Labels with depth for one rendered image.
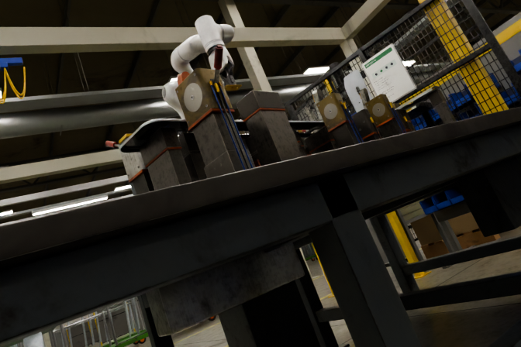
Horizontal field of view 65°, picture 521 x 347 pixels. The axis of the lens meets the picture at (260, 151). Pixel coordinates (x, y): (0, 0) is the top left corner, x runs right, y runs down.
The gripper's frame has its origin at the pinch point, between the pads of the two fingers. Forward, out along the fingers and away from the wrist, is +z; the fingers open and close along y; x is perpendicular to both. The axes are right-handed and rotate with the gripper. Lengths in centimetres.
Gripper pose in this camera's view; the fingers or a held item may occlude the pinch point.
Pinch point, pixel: (229, 82)
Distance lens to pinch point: 171.5
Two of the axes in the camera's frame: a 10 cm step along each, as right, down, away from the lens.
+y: 5.6, -4.4, -7.0
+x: 7.4, -1.3, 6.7
